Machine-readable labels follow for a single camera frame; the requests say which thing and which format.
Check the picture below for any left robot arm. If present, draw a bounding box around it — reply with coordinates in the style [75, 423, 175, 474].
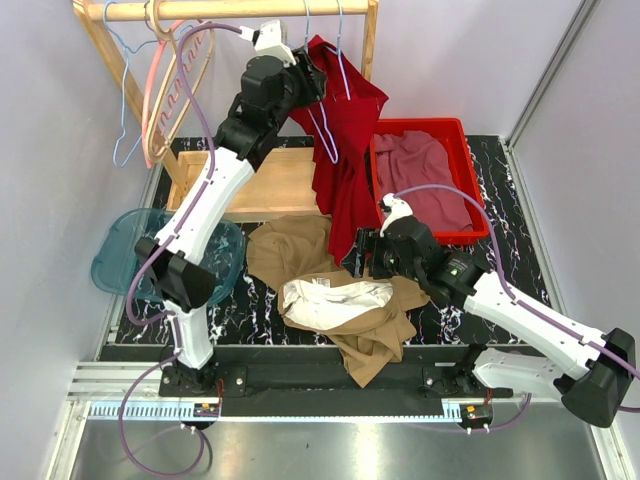
[134, 48, 327, 396]

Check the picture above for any blue wire hanger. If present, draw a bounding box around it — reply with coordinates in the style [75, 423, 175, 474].
[335, 0, 352, 101]
[303, 0, 339, 164]
[101, 0, 158, 169]

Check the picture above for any pink wooden hanger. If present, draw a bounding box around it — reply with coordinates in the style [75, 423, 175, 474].
[141, 1, 215, 167]

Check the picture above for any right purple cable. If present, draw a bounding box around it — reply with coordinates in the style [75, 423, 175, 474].
[389, 183, 640, 414]

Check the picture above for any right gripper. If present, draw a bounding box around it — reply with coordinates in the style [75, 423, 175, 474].
[339, 226, 423, 283]

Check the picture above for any wooden clothes rack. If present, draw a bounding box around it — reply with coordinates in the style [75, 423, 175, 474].
[73, 0, 379, 223]

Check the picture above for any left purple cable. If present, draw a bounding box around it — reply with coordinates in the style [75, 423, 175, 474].
[122, 22, 251, 329]

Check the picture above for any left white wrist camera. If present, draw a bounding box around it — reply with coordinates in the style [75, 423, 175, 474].
[239, 19, 296, 67]

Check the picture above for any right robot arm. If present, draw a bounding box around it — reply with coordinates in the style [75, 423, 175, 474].
[353, 215, 639, 428]

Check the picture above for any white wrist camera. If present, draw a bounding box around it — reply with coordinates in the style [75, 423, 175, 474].
[379, 193, 413, 238]
[239, 19, 296, 67]

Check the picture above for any red pleated skirt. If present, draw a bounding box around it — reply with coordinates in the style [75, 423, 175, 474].
[289, 35, 388, 266]

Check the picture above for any teal plastic basket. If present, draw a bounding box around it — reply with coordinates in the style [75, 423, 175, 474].
[90, 208, 246, 305]

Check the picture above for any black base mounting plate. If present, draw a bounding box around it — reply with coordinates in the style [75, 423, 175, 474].
[159, 346, 512, 421]

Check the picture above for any red plastic bin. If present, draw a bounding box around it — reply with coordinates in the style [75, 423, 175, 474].
[370, 118, 489, 246]

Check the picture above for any purple cable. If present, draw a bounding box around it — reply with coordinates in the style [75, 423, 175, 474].
[389, 183, 640, 414]
[122, 22, 251, 329]

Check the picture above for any mauve cloth in bin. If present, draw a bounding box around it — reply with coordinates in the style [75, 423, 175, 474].
[373, 131, 472, 232]

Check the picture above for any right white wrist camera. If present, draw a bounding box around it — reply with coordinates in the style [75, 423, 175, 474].
[379, 193, 413, 238]

